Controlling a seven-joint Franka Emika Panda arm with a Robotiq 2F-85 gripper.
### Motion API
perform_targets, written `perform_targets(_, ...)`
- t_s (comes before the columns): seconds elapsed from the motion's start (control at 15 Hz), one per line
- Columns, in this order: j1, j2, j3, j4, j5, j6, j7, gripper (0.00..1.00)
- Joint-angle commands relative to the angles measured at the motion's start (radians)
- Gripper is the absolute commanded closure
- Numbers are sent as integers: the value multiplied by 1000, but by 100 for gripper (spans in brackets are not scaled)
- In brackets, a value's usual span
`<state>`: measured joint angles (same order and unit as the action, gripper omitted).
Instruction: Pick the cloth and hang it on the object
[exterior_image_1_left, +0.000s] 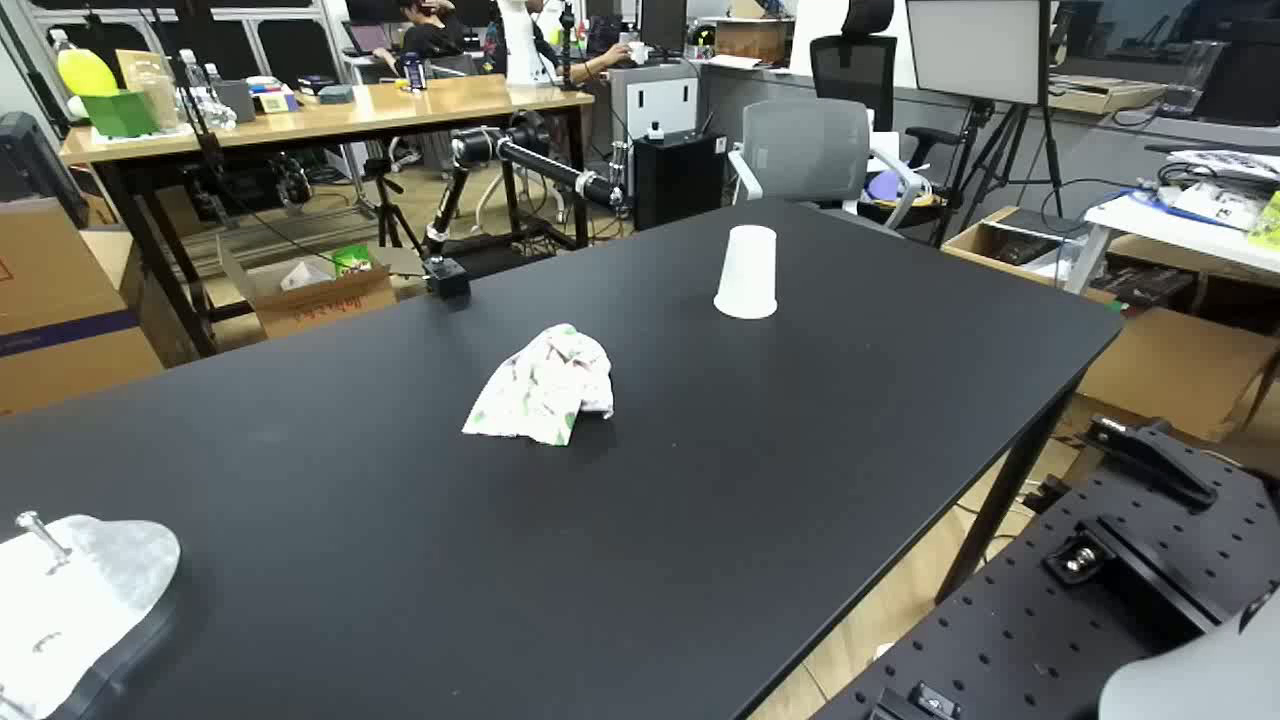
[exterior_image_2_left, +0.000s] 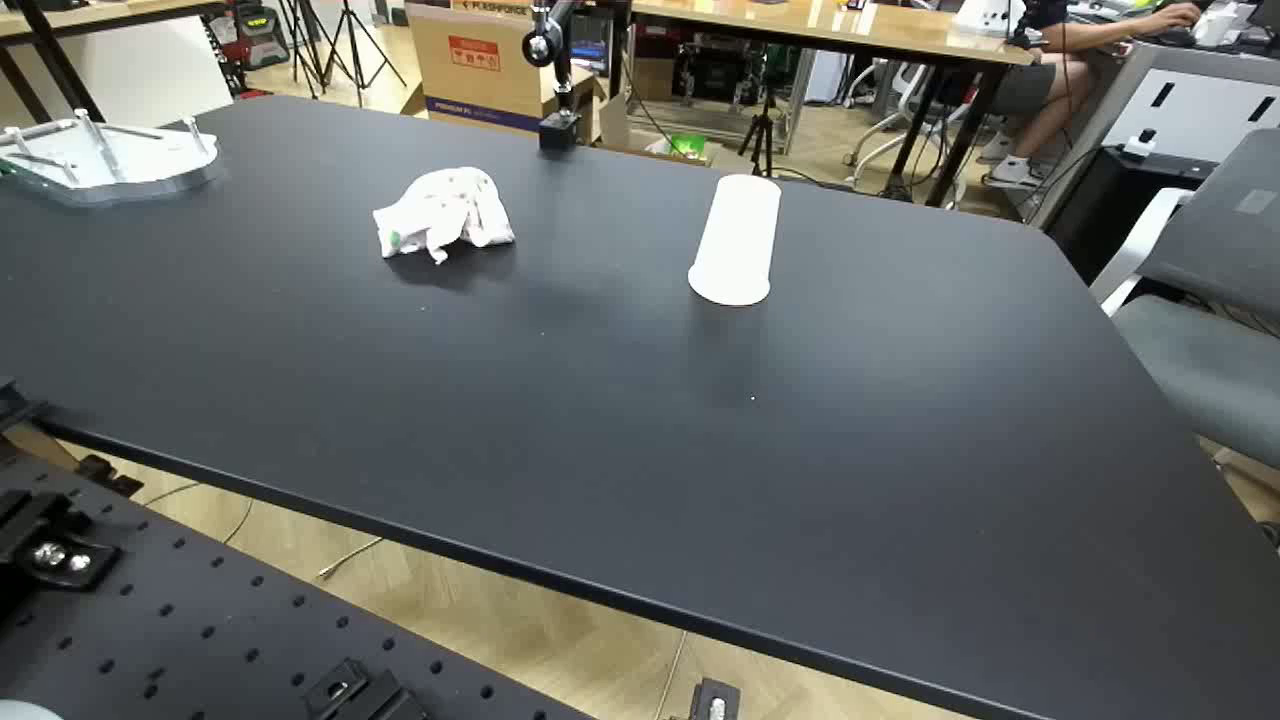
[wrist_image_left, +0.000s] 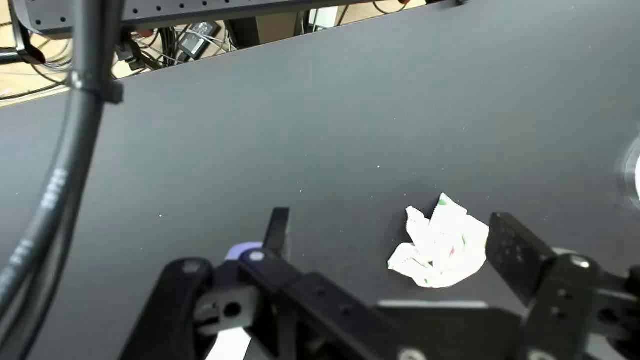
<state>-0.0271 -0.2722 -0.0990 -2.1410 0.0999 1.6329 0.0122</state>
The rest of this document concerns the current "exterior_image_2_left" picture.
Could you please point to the black perforated breadboard plate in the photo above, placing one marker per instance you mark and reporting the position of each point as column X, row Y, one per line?
column 118, row 615

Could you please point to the wooden desk with black legs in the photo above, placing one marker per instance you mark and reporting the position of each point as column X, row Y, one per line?
column 876, row 29

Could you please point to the white upside-down paper cup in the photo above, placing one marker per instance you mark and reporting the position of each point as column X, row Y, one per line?
column 735, row 256

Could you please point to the seated person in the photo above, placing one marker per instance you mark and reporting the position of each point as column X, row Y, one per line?
column 1057, row 82

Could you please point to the white cloth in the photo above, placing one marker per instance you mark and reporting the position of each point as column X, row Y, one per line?
column 441, row 211

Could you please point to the black camera tripod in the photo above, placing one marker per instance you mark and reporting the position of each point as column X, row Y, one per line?
column 760, row 135

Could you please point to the cardboard box with red label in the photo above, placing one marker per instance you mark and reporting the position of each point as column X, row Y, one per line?
column 473, row 68

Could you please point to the black camera on clamp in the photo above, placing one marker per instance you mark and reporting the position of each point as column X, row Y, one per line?
column 550, row 47

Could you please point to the grey office chair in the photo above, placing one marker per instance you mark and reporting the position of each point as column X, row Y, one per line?
column 1206, row 319

